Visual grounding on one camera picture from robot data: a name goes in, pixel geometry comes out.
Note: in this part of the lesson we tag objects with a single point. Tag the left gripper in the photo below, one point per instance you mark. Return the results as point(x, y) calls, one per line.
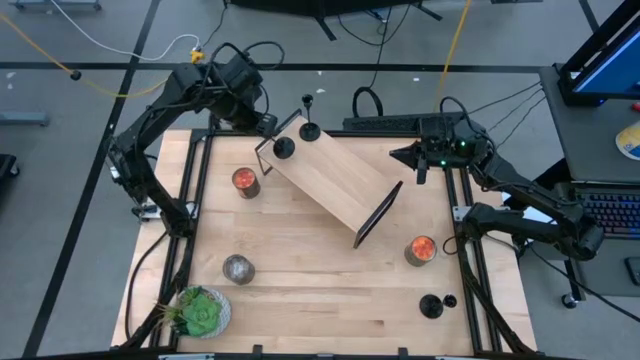
point(245, 115)

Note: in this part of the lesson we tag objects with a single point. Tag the small black device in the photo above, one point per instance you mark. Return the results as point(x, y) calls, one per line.
point(634, 270)

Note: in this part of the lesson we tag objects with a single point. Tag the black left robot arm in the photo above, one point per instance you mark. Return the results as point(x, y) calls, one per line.
point(145, 180)

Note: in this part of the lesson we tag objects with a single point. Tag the wooden shelf with black ends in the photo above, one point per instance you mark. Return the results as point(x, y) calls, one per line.
point(335, 175)

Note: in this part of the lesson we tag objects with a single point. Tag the computer monitor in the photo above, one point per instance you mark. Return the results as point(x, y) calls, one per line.
point(615, 70)

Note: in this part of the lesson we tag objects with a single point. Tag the white yellow blue disc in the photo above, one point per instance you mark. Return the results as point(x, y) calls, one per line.
point(631, 142)

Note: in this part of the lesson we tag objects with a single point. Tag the backlit computer keyboard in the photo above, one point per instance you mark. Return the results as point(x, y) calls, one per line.
point(617, 215)

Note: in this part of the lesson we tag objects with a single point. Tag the black candle stick holder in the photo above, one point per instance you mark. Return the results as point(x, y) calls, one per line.
point(431, 306)
point(283, 148)
point(310, 132)

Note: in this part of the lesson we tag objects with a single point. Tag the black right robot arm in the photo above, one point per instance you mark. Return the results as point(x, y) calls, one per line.
point(525, 225)

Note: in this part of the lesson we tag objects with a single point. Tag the long black power strip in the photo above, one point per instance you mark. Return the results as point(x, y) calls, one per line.
point(380, 122)

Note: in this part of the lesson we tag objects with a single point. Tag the grey desk cart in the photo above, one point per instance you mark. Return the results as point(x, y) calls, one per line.
point(590, 145)

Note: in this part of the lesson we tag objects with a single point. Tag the tin can with orange top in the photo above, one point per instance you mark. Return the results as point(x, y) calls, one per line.
point(246, 180)

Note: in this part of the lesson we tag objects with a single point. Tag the grey frame bracket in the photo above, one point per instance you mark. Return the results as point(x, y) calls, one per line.
point(459, 213)

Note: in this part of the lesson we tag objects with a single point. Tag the black floor object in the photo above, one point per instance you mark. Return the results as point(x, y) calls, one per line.
point(7, 165)

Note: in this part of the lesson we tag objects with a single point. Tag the green succulent in pot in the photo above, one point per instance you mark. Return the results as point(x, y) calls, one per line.
point(200, 312)

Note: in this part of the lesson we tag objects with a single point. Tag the small black knob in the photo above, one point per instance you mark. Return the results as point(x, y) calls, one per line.
point(76, 75)

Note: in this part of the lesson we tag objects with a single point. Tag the black aluminium table frame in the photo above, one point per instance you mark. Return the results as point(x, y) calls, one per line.
point(360, 134)

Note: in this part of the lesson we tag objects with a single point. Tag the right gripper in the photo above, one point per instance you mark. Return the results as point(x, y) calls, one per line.
point(435, 150)

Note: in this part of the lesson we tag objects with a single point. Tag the orange candle glass jar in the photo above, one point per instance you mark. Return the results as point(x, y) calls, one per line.
point(422, 247)

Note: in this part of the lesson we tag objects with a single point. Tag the grey metal bar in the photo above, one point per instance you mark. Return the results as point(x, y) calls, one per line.
point(55, 4)
point(25, 119)

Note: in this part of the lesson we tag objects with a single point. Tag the black caster wheel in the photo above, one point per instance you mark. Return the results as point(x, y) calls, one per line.
point(569, 301)

